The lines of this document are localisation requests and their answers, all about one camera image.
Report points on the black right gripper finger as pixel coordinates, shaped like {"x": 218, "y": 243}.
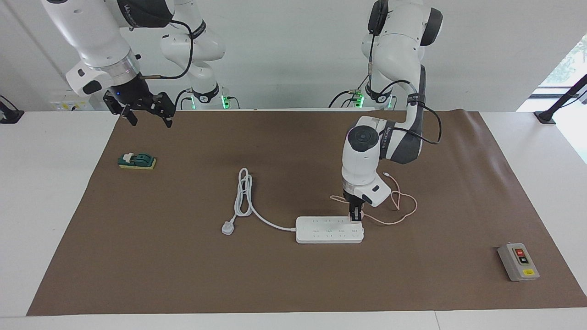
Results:
{"x": 168, "y": 120}
{"x": 130, "y": 117}

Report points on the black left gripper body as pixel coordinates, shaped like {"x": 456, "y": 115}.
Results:
{"x": 355, "y": 201}

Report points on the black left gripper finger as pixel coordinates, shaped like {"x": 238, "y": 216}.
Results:
{"x": 359, "y": 211}
{"x": 353, "y": 213}

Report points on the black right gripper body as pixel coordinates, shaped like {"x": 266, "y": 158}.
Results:
{"x": 130, "y": 94}

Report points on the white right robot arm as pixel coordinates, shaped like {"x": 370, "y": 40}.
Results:
{"x": 91, "y": 32}

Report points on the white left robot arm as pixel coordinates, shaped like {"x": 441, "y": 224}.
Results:
{"x": 360, "y": 160}

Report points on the white power strip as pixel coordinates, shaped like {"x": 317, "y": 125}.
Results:
{"x": 330, "y": 231}

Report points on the brown table mat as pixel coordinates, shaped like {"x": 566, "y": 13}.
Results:
{"x": 183, "y": 275}

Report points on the black angled stand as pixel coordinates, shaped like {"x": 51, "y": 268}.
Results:
{"x": 562, "y": 101}

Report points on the bright window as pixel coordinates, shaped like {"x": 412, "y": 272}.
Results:
{"x": 573, "y": 64}

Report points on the green knife switch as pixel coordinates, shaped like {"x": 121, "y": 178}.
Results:
{"x": 137, "y": 161}

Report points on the white wall socket box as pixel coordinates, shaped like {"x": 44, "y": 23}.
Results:
{"x": 69, "y": 103}

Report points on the black table clamp mount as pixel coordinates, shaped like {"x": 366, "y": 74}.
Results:
{"x": 11, "y": 115}

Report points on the grey on-off switch box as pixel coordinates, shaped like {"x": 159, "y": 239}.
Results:
{"x": 518, "y": 262}

